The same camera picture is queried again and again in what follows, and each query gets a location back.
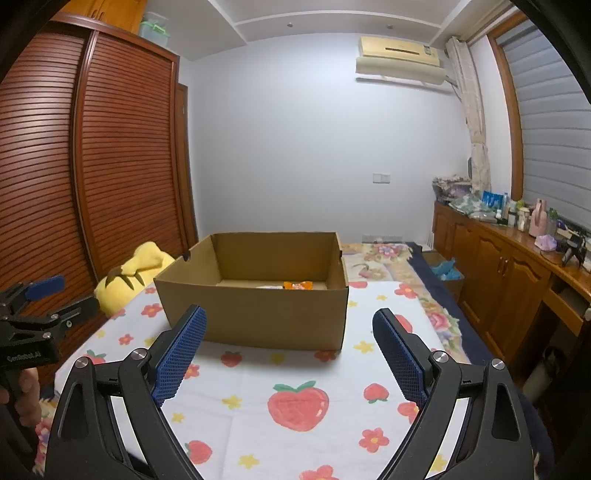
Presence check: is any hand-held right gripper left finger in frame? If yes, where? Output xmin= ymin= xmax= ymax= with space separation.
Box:
xmin=46 ymin=304 xmax=208 ymax=480

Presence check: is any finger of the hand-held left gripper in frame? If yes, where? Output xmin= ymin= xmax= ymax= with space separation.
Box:
xmin=43 ymin=297 xmax=101 ymax=341
xmin=0 ymin=275 xmax=66 ymax=320

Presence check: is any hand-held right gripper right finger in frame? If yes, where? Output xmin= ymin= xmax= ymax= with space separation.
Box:
xmin=372 ymin=307 xmax=532 ymax=480

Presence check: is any brown cardboard box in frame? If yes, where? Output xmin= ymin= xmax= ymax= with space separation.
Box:
xmin=154 ymin=232 xmax=349 ymax=352

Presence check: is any person's left hand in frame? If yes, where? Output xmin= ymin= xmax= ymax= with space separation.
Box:
xmin=13 ymin=368 xmax=44 ymax=428

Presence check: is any yellow plush toy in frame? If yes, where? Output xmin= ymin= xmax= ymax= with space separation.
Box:
xmin=95 ymin=241 xmax=176 ymax=317

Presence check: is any white fruit-print tablecloth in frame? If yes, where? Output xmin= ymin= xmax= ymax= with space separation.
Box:
xmin=54 ymin=279 xmax=467 ymax=480

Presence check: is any small box with teal cloth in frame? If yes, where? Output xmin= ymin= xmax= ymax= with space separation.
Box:
xmin=422 ymin=251 xmax=467 ymax=302

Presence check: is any wooden sideboard cabinet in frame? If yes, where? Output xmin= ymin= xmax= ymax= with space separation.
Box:
xmin=431 ymin=200 xmax=591 ymax=385

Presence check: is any silver cylinder flask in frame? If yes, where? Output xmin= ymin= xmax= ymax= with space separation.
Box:
xmin=523 ymin=348 xmax=567 ymax=403

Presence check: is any wooden louvered wardrobe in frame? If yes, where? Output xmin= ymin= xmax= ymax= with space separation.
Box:
xmin=0 ymin=11 xmax=200 ymax=324

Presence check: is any folded green cloth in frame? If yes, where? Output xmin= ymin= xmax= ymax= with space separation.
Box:
xmin=450 ymin=194 xmax=486 ymax=216

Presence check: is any stack of folded clothes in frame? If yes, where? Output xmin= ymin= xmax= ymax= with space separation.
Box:
xmin=433 ymin=174 xmax=474 ymax=205

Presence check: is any black tripod stand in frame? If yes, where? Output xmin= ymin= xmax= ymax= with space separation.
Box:
xmin=560 ymin=233 xmax=587 ymax=267

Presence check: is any patterned beige curtain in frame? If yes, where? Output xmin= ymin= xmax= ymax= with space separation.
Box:
xmin=445 ymin=37 xmax=493 ymax=195

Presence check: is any grey window blind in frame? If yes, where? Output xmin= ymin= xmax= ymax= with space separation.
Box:
xmin=501 ymin=18 xmax=591 ymax=232

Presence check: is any green-lid plastic box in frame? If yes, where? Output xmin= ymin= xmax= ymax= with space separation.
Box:
xmin=140 ymin=12 xmax=170 ymax=47

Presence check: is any wooden window frame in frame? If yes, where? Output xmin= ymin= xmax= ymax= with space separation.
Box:
xmin=487 ymin=21 xmax=532 ymax=199

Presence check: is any beige wall air conditioner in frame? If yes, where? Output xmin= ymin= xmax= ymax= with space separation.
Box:
xmin=355 ymin=36 xmax=455 ymax=89

